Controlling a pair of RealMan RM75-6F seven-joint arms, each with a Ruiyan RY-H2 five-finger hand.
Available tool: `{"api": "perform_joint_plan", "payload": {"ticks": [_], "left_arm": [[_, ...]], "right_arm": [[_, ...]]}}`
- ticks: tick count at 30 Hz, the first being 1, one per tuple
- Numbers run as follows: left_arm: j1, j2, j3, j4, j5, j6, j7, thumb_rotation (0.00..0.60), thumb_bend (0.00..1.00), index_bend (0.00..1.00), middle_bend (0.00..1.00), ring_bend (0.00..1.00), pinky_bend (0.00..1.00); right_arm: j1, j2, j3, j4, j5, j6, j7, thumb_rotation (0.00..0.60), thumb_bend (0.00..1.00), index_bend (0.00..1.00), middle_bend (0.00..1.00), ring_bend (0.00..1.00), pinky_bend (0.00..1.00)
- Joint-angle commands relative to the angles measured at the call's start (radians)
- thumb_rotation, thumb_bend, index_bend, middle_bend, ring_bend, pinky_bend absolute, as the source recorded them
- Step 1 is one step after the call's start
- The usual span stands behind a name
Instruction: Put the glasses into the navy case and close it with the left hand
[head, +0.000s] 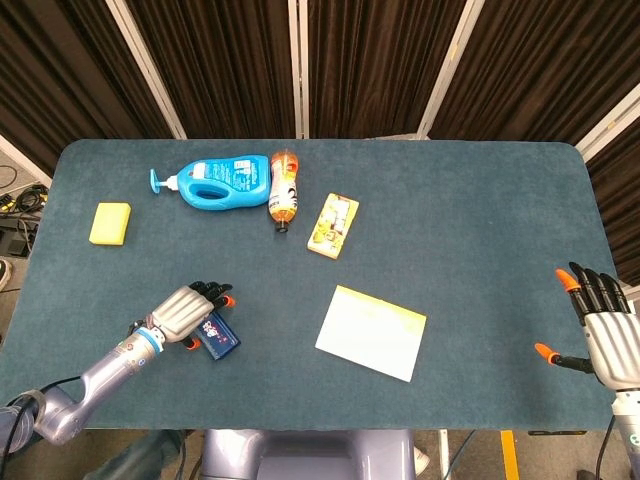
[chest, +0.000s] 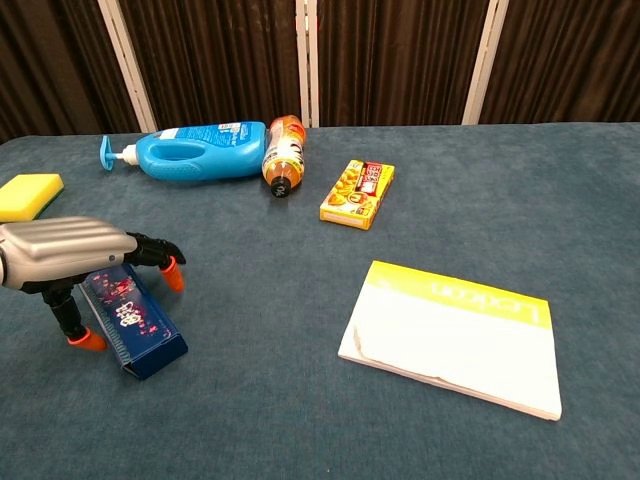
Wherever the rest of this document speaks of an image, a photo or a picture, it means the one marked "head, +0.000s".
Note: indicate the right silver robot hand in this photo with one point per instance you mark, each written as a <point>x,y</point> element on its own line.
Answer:
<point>615,345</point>

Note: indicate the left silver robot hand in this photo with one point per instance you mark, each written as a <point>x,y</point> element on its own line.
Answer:
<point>180,312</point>

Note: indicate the blue card package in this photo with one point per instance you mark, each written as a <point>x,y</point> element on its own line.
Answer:
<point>220,342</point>

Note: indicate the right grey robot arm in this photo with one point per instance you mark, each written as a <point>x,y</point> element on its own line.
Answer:
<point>630,430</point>

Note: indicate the yellow sponge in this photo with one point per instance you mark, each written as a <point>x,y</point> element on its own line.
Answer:
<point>110,224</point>

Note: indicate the blue jeans leg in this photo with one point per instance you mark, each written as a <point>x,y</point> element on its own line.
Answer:
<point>150,450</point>

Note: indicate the blue pump detergent bottle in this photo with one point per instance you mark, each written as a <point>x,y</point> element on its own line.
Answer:
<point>225,175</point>

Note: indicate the orange drink bottle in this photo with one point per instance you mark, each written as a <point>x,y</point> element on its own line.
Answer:
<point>284,195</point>

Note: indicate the yellow snack box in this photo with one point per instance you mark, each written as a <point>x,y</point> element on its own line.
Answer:
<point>332,225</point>

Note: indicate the white shoe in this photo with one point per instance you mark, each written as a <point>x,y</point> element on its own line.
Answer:
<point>4,274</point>
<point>421,461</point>

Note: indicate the teal table cloth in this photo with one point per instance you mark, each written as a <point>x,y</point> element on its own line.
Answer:
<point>450,250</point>

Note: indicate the yellow and white book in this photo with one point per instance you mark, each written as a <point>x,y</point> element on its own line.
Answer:
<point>370,335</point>

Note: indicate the grey robot torso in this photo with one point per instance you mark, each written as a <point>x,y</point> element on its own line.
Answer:
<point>310,455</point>

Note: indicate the white table leg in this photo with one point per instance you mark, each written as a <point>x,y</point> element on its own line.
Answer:
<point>445,455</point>

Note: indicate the dark brown curtain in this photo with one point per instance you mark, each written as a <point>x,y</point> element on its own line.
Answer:
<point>225,60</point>

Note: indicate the white frame post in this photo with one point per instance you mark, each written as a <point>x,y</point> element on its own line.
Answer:
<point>610,125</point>
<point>295,65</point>
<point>450,65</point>
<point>25,160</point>
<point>146,65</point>

